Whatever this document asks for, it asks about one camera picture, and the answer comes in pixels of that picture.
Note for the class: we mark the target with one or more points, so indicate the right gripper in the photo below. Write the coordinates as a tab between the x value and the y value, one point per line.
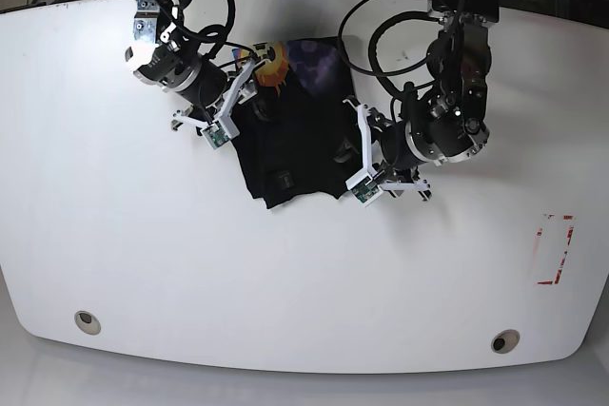
240	86

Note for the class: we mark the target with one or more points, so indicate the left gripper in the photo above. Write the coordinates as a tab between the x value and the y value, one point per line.
382	147

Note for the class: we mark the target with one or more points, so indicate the black graphic t-shirt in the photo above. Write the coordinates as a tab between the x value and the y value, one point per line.
294	156

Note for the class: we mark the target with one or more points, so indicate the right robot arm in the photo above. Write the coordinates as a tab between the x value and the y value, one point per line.
164	52

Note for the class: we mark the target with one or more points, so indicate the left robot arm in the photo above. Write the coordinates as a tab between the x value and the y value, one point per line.
437	106

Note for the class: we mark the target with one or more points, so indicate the red tape marking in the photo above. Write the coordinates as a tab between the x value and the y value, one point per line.
551	248

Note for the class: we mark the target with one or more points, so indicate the right table grommet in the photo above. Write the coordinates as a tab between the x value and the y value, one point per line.
505	342

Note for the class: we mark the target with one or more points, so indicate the table grommet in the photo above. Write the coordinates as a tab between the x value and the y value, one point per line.
87	323
505	342

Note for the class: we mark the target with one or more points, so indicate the left table grommet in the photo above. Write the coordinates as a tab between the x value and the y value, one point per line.
87	323

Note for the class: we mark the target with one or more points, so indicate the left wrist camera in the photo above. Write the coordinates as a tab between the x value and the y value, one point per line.
366	191

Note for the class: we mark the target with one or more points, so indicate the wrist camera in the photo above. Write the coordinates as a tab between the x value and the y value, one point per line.
219	132
366	191

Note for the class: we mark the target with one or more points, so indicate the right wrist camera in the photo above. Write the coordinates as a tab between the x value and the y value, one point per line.
219	132

